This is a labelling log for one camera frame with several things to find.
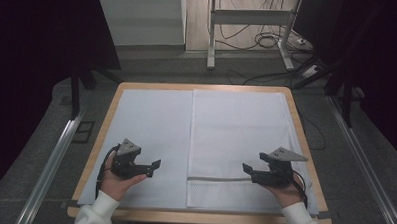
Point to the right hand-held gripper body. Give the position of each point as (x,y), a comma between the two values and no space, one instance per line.
(277,176)

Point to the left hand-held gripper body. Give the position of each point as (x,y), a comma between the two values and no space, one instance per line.
(126,166)

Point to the white mesh laundry bag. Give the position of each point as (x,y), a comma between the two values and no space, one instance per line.
(235,133)

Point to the person's right hand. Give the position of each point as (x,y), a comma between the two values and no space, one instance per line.
(285,194)

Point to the person's left hand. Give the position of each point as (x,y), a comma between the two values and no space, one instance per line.
(115,185)

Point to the white table sheet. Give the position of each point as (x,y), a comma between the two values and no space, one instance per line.
(152,123)

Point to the black metal stand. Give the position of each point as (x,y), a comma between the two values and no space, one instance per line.
(347,103)
(74,94)

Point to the wooden table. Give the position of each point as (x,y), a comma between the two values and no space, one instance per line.
(204,87)

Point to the white power strip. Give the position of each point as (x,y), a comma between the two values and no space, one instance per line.
(310,71)

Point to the dark curtain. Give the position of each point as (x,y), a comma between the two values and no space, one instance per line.
(28,69)
(388,65)

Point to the aluminium floor rail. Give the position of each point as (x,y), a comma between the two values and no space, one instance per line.
(47,173)
(368,168)

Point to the white metal desk frame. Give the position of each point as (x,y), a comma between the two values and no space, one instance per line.
(250,17)

